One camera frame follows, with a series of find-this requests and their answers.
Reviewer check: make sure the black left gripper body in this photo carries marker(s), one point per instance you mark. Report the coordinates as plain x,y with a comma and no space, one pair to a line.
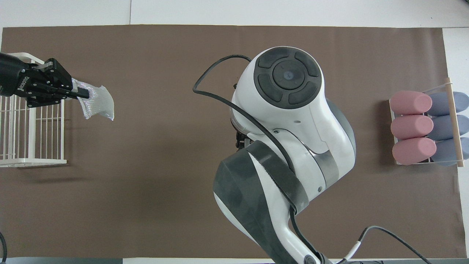
13,77

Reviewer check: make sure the silver bubble wrap piece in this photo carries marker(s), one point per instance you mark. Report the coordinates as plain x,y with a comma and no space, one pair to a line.
99,104

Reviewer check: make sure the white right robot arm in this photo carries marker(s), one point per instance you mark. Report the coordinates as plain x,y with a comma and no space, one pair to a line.
293,146

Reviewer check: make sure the brown table mat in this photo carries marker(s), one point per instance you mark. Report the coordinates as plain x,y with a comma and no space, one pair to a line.
154,176

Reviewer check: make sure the pink plastic cup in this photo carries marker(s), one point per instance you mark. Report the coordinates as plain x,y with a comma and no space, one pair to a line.
412,151
408,127
408,102

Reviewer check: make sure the blue plastic cup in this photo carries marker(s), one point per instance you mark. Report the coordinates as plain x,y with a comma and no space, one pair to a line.
445,154
441,104
441,128

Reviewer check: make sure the clear cup holder wooden rod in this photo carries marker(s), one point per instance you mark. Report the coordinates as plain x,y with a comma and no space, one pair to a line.
459,157

